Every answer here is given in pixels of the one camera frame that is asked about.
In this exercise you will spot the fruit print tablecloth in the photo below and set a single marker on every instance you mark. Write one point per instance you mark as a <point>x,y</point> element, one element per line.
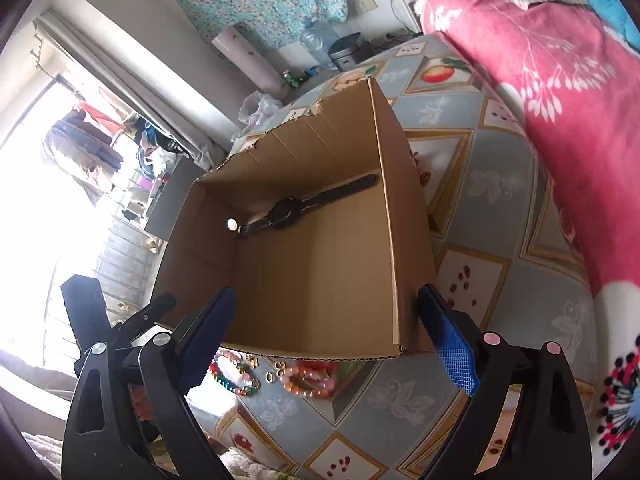
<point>500,210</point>

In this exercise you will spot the clear blue plastic bottle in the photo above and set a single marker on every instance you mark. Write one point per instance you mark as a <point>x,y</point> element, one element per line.
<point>317,45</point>

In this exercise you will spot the white curtain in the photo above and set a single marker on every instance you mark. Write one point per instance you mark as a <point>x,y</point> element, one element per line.
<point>125,75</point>

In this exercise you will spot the clear plastic bag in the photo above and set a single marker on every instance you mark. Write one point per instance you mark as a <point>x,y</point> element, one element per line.
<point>257,107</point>

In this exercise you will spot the pink floral blanket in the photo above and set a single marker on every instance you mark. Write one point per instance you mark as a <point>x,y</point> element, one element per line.
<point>550,110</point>

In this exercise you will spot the hanging clothes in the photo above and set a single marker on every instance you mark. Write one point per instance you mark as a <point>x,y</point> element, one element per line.
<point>85,140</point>

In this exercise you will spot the white fleece blanket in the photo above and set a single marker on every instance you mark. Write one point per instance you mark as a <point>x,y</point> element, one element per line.
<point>42,452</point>

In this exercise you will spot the beige shoes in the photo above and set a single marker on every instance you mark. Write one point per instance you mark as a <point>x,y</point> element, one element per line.
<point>152,245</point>

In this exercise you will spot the black wrist watch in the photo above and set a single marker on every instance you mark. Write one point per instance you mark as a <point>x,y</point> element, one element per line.
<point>287,210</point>

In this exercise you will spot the grey rice cooker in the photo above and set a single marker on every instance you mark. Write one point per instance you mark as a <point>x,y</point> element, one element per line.
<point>350,50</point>

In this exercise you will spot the grey cabinet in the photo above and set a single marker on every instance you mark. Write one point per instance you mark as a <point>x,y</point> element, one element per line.
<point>167,200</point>

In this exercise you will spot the white plastic bag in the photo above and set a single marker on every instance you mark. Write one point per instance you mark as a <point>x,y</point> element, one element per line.
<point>157,160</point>

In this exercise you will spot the white pink paper roll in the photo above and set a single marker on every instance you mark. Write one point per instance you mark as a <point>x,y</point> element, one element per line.
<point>247,60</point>

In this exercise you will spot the white pearl bead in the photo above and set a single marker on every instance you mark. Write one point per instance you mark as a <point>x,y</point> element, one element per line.
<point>232,224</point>

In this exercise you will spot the green can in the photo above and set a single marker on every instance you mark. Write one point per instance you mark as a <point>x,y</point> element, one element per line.
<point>292,78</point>

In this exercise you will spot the brown cardboard box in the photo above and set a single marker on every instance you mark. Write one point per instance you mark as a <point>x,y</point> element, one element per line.
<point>300,285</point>

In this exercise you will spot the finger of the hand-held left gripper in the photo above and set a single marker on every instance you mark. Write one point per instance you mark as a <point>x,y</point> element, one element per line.
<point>147,312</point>
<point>82,305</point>

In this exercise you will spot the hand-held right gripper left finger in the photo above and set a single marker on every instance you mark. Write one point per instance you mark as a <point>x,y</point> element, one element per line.
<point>212,325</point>

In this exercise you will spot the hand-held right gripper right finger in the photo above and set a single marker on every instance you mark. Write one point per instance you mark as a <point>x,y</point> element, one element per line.
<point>452,355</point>

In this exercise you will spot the white water dispenser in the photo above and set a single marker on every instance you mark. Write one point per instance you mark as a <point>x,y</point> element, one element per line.
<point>405,10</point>

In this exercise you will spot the blue plush cloth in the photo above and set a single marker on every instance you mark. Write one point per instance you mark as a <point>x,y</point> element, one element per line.
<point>607,5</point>

